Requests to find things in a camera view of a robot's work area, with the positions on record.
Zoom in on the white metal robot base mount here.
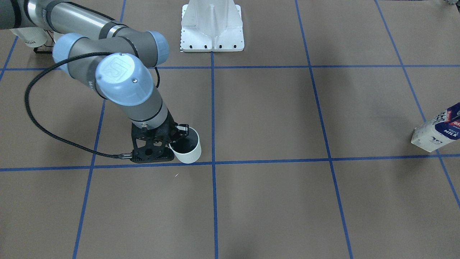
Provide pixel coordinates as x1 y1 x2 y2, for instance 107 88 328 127
180 0 245 52

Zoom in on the blue white milk carton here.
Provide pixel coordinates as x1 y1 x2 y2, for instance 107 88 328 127
411 103 460 152

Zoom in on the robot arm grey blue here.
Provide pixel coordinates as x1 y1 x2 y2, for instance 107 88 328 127
1 0 202 164

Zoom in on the white ribbed plastic cup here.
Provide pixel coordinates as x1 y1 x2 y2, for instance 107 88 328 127
169 127 202 164

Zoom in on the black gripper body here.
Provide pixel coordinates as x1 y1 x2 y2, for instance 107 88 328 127
130 122 178 164

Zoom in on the black braided cable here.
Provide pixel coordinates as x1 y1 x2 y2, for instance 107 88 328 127
24 52 160 159

